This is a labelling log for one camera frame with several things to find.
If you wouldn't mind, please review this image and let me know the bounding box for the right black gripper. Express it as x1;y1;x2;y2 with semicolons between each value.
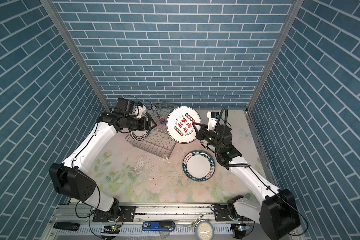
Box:
193;121;223;153

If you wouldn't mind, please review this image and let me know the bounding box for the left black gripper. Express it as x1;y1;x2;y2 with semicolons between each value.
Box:
124;116;157;131

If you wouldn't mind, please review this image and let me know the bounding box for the red ring plate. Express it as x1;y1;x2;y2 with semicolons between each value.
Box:
129;113;153;141

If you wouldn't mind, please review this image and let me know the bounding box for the just eat text plate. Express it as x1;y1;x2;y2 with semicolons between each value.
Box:
167;107;201;144

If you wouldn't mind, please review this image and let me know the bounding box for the grey rim hao plate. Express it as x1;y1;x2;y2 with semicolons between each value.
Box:
182;150;216;182

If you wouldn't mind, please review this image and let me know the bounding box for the metal wire dish rack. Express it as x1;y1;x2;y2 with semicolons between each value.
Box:
126;100;178;159

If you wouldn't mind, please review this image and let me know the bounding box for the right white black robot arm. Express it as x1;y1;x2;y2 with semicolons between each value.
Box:
193;123;304;240

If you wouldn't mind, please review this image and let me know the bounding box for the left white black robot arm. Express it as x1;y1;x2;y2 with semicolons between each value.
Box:
49;112;157;222

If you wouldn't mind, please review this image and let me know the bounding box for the round white clock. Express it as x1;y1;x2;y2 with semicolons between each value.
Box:
195;220;215;240

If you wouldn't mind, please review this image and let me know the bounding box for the blue black device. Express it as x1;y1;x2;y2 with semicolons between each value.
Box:
142;221;176;232

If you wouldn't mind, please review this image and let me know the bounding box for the black remote control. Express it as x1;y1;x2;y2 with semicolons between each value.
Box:
53;222;80;231

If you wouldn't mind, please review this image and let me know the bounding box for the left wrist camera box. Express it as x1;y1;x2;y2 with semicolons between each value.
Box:
113;98;147;119

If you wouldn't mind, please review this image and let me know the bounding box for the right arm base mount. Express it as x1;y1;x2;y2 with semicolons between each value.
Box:
210;203;257;222

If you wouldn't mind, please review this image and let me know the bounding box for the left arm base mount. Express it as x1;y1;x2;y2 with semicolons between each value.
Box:
92;206;137;223

